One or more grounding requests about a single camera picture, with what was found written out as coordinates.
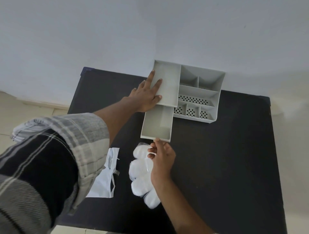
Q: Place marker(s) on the person's right hand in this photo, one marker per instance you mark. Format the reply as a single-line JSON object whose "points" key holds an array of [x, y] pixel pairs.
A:
{"points": [[163, 156]]}

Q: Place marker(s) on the person's left hand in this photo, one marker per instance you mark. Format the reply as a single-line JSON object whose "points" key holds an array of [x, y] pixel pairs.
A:
{"points": [[143, 96]]}

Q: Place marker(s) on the person's right thumb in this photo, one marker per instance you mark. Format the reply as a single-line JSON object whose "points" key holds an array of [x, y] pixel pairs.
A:
{"points": [[157, 140]]}

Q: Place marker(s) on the person's left thumb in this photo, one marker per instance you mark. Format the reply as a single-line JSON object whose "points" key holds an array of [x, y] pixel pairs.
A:
{"points": [[157, 99]]}

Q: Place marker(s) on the person's left middle finger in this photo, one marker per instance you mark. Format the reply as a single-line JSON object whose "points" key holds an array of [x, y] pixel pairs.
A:
{"points": [[151, 77]]}

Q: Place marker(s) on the grey plastic drawer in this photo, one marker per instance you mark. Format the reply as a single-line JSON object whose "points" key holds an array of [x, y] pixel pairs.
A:
{"points": [[158, 123]]}

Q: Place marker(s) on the grey plastic desk organizer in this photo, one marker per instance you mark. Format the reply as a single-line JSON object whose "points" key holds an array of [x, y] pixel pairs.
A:
{"points": [[200, 96]]}

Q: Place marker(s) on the person's right forearm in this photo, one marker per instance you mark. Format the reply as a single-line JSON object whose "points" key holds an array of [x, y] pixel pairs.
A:
{"points": [[179, 205]]}

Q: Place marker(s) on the person's left forearm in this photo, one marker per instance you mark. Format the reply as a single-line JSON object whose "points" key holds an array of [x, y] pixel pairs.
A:
{"points": [[112, 115]]}

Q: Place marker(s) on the clear bag of white cotton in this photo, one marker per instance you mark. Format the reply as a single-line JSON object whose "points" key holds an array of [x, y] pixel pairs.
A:
{"points": [[141, 173]]}

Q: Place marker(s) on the white plastic bag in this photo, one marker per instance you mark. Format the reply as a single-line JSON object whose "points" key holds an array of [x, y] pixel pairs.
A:
{"points": [[103, 178]]}

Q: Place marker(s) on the plaid shirt sleeve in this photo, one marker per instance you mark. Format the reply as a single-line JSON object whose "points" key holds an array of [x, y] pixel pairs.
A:
{"points": [[48, 168]]}

